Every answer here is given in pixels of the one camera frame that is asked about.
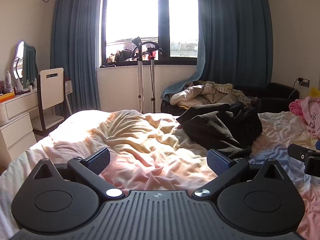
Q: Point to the pastel bed sheet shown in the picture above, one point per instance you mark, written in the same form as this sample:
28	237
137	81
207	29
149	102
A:
151	152

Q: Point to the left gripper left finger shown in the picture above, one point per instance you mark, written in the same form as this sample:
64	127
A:
87	172

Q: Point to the beige puffer jacket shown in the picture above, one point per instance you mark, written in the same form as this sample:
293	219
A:
201	93

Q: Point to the left teal curtain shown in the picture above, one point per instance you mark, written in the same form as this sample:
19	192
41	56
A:
74	47

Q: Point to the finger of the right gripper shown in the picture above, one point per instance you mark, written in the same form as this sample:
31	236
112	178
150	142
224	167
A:
300	153

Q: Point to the white dresser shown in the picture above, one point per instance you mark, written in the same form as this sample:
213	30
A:
16	128

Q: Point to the white spray bottle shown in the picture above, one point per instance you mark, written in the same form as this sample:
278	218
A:
8	83

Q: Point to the black sofa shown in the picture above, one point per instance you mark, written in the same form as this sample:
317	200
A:
273	98

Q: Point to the orange box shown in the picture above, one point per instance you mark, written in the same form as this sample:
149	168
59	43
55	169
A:
8	96

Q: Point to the wavy mirror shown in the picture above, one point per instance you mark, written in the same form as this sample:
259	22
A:
24	67

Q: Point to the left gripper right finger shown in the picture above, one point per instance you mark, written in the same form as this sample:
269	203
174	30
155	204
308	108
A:
228	171

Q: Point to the wall socket with charger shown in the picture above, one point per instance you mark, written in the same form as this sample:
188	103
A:
301	82

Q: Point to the black pants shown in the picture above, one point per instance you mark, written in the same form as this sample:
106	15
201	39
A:
229	129

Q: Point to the pink clothes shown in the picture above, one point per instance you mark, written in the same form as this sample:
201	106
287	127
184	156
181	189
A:
308	110

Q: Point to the window frame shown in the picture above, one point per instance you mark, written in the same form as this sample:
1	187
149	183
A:
172	24

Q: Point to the cream knitted blanket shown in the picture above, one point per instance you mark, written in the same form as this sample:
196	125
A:
232	95

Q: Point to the teal curtain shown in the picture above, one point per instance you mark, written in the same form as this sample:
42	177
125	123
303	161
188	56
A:
74	47
235	43

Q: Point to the white chair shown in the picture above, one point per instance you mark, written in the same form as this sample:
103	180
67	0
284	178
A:
51	92

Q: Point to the right teal curtain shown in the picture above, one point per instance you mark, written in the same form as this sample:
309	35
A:
235	43

